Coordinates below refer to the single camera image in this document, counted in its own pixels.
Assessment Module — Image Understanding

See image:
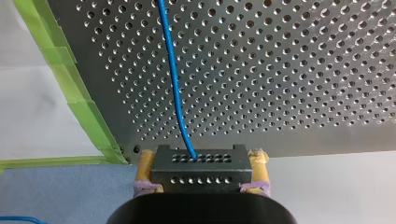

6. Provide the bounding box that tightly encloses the grey board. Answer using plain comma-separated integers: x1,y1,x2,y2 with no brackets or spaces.
0,163,139,224

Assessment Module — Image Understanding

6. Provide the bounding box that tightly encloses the blue cable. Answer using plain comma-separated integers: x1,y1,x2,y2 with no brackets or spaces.
150,0,254,194

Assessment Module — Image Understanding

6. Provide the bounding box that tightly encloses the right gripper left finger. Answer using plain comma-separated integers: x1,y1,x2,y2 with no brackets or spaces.
133,149,164,198

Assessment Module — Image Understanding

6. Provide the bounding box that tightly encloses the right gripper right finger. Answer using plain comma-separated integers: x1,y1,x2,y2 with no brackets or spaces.
239,147,272,198

